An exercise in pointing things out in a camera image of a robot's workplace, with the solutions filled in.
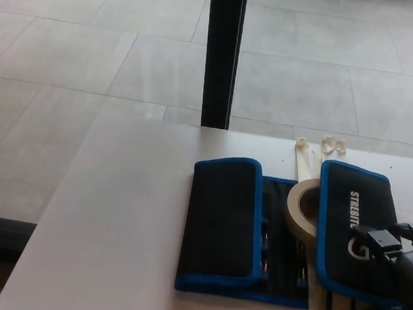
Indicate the beige masking tape roll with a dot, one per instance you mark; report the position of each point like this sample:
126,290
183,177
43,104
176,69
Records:
294,214

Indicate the black vertical post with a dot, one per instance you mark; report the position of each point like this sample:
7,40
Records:
223,57

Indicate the black toolkit case blue trim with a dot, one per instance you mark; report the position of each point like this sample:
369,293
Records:
223,216

